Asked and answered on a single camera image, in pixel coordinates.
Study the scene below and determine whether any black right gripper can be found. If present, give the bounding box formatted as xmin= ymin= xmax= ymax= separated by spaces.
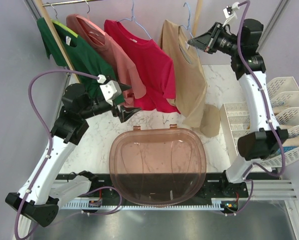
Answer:
xmin=188 ymin=21 xmax=242 ymax=57

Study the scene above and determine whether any light blue wire hanger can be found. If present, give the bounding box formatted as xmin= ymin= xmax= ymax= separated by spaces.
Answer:
xmin=180 ymin=2 xmax=200 ymax=61

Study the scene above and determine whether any beige t shirt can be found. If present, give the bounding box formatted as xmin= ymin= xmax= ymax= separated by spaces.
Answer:
xmin=159 ymin=19 xmax=220 ymax=138

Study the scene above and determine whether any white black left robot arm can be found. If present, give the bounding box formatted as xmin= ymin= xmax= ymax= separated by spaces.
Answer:
xmin=5 ymin=80 xmax=140 ymax=227

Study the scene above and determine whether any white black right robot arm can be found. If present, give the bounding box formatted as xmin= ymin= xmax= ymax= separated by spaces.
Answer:
xmin=187 ymin=18 xmax=289 ymax=197

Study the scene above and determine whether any red t shirt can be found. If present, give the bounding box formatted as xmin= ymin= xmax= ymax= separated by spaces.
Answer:
xmin=104 ymin=19 xmax=178 ymax=113

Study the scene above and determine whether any green t shirt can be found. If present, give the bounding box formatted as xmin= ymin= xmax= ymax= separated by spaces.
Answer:
xmin=36 ymin=16 xmax=125 ymax=108

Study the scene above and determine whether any blue hanger under red shirt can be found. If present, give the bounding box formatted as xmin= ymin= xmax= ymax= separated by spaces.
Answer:
xmin=118 ymin=0 xmax=152 ymax=40

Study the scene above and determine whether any salmon pink t shirt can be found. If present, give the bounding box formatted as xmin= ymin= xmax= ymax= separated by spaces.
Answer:
xmin=66 ymin=14 xmax=147 ymax=108

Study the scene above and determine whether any silver hanger under green shirt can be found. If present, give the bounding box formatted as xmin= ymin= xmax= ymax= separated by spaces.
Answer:
xmin=49 ymin=3 xmax=58 ymax=20

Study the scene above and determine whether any wooden clothes rack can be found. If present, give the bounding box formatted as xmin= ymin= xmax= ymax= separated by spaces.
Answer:
xmin=33 ymin=0 xmax=204 ymax=86

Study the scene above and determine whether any pink translucent plastic tub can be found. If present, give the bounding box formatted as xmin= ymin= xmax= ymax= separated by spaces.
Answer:
xmin=108 ymin=123 xmax=207 ymax=207

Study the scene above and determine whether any white perforated file organizer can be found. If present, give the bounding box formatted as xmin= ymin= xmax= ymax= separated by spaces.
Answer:
xmin=220 ymin=76 xmax=299 ymax=166

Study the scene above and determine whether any blue book lower slot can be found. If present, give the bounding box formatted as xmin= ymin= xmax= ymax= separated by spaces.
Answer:
xmin=282 ymin=138 xmax=299 ymax=153

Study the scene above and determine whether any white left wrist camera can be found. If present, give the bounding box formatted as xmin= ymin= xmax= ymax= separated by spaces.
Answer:
xmin=100 ymin=80 xmax=125 ymax=106

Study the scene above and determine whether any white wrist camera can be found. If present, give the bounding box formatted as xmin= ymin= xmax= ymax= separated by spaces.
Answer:
xmin=222 ymin=5 xmax=237 ymax=27
xmin=100 ymin=80 xmax=125 ymax=106

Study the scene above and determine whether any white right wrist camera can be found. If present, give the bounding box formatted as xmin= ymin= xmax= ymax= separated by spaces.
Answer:
xmin=222 ymin=5 xmax=237 ymax=27

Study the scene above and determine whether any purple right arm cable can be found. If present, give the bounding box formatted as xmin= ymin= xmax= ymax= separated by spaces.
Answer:
xmin=221 ymin=0 xmax=287 ymax=217

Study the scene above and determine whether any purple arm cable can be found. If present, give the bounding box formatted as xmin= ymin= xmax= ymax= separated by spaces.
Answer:
xmin=221 ymin=0 xmax=287 ymax=217
xmin=14 ymin=69 xmax=123 ymax=240

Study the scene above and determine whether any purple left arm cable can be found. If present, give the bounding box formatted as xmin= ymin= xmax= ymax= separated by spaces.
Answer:
xmin=14 ymin=69 xmax=123 ymax=240

